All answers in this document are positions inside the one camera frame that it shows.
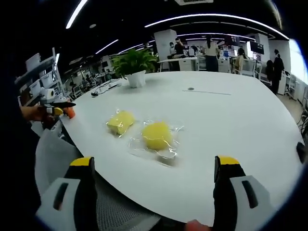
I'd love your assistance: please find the dark wall monitor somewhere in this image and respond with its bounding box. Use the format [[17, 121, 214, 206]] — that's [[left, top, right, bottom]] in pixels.
[[249, 41, 265, 55]]

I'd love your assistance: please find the person's right hand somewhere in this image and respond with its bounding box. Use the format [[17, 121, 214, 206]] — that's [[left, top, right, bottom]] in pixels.
[[184, 219, 213, 231]]

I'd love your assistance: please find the white storage shelf rack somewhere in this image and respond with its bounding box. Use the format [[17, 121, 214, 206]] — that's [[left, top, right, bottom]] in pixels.
[[14, 47, 65, 106]]

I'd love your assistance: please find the thin cable on table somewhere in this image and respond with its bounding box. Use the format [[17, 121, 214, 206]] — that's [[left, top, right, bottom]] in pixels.
[[90, 83, 119, 97]]

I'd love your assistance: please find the black chair armrest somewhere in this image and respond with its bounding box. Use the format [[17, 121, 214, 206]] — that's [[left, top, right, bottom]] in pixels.
[[296, 141, 307, 165]]

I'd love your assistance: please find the yellow round silicone block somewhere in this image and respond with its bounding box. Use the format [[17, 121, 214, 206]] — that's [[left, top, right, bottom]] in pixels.
[[127, 118, 186, 167]]

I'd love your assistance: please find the white mesh office chair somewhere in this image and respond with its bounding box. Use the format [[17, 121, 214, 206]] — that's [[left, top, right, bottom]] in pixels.
[[34, 128, 162, 231]]

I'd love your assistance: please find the yellow rectangular silicone block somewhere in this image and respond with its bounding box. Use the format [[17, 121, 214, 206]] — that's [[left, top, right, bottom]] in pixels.
[[104, 107, 137, 139]]

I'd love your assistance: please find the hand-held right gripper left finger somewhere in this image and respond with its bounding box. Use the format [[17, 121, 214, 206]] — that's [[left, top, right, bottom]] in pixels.
[[35, 156, 98, 231]]

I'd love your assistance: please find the person's left hand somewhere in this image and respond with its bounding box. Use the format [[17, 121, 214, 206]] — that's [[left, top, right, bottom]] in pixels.
[[20, 104, 50, 122]]

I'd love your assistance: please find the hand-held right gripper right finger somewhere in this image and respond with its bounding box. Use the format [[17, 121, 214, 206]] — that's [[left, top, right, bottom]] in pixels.
[[212, 155, 274, 231]]

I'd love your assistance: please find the green potted plant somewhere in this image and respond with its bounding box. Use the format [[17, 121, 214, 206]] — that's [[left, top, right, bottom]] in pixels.
[[110, 48, 159, 89]]

